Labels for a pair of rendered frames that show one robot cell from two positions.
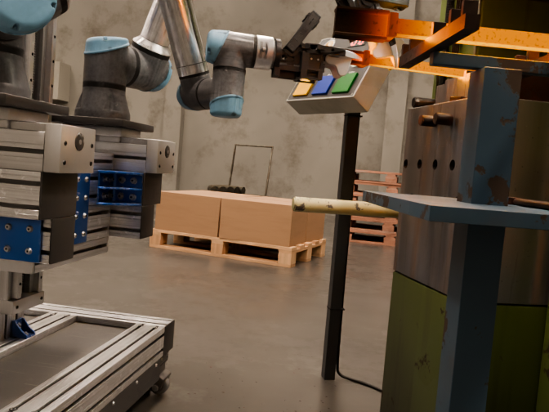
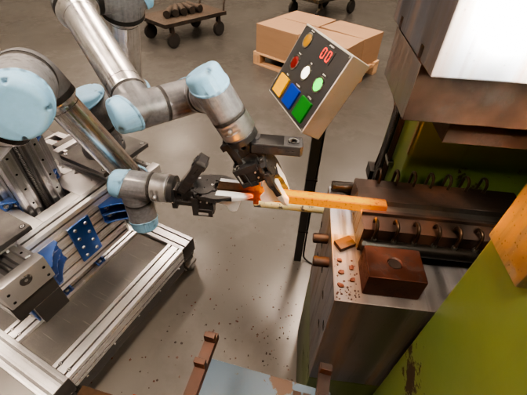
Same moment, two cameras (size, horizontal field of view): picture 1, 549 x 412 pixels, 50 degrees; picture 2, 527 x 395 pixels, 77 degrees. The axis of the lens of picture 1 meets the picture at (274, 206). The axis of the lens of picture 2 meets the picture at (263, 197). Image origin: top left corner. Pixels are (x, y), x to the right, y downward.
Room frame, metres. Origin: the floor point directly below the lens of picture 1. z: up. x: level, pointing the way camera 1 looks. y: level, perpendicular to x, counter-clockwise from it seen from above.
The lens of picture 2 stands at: (0.84, -0.38, 1.55)
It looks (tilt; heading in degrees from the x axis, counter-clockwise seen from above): 43 degrees down; 17
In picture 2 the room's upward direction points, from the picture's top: 2 degrees clockwise
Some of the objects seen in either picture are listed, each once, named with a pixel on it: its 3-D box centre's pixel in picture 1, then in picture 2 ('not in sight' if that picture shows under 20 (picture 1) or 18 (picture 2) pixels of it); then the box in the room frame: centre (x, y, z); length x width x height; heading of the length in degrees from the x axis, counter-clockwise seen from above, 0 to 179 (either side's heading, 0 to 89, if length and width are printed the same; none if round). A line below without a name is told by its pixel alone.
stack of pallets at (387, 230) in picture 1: (390, 207); not in sight; (6.48, -1.28, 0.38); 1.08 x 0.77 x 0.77; 79
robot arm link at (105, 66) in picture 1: (108, 60); (92, 107); (1.66, 0.50, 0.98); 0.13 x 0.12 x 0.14; 146
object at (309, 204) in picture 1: (361, 208); (307, 206); (1.82, -0.27, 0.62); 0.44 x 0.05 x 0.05; 102
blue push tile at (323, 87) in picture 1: (324, 86); (291, 96); (1.96, -0.13, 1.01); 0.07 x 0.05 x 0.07; 37
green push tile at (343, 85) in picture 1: (345, 83); (302, 109); (1.88, -0.19, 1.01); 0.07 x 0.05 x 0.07; 37
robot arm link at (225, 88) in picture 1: (223, 93); (141, 208); (1.37, 0.14, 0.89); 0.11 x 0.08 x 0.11; 39
